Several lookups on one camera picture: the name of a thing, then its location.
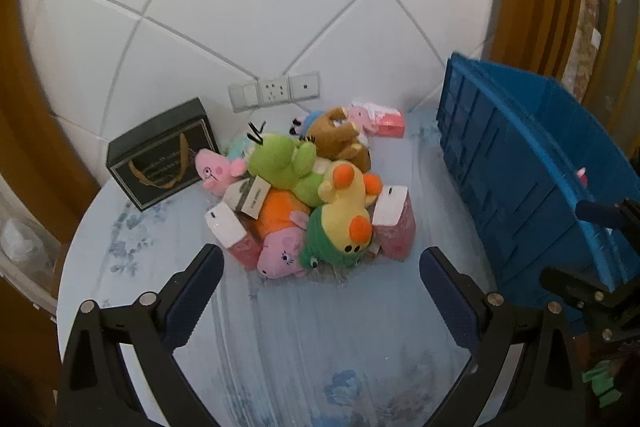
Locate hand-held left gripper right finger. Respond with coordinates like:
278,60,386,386
419,247,583,427

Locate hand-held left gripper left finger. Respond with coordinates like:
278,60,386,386
57,243,226,427

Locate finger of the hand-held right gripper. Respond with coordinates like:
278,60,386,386
576,198,640,232
539,266,640,349

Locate blue plastic container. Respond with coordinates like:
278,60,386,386
436,52,640,339

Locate green frog plush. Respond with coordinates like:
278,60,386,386
246,122,342,208

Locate pink box white top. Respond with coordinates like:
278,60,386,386
204,202,264,271
350,98,406,139
371,185,417,262

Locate green plastic leaves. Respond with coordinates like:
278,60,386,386
581,358,627,409

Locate pink pig plush orange shirt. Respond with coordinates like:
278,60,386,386
251,189,314,281

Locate white hang tag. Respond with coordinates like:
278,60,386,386
239,177,271,217

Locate yellow duck plush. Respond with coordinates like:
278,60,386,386
305,160,384,269

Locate black gift box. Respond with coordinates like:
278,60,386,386
106,97,218,212

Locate light blue plush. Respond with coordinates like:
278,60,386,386
229,134,257,160

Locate clear plastic bag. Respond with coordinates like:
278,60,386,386
0,207,62,269

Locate brown bear plush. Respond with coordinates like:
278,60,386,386
310,107,374,174

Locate small pink pig plush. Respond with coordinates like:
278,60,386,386
347,104,381,134

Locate blue hat plush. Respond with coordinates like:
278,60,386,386
291,109,327,138

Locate white wall socket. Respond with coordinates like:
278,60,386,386
257,76,292,107

